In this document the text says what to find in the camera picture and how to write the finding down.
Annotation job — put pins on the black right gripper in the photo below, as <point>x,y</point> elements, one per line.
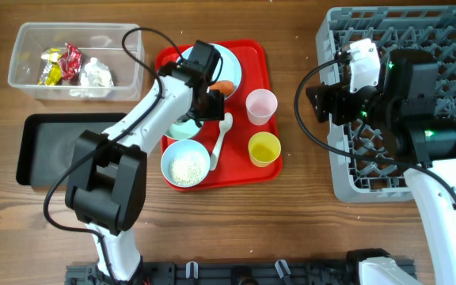
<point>340,94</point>

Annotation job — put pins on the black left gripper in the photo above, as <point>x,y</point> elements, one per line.
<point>216,108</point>

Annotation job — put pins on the orange carrot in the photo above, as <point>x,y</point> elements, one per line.
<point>225,87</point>

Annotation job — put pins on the mint green bowl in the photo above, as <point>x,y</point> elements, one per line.
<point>183,130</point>

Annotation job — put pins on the pink plastic cup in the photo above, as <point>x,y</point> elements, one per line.
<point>261,104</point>

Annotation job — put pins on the light blue bowl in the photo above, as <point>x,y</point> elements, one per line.
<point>179,148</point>

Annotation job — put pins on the white rice pile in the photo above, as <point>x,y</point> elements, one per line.
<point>188,169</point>

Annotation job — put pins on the white napkin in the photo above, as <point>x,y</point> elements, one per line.
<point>94,80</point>

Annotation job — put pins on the red snack wrapper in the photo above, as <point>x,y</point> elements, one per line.
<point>70,62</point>

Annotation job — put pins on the yellow foil wrapper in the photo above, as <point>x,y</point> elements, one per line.
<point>51,73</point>

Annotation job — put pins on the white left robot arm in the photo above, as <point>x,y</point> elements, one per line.
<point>107,179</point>

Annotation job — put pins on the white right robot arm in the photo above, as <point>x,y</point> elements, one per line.
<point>418,141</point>

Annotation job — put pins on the grey dishwasher rack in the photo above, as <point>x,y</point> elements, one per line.
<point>428,28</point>

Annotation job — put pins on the clear plastic waste bin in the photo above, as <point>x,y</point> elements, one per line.
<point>116,45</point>

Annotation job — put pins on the white plastic spoon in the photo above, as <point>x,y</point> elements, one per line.
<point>224,127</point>

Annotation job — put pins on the light blue plate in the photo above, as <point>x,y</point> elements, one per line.
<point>228,67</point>

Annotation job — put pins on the red serving tray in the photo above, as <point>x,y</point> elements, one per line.
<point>235,167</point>

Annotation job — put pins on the yellow plastic cup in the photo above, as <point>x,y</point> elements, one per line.
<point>264,148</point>

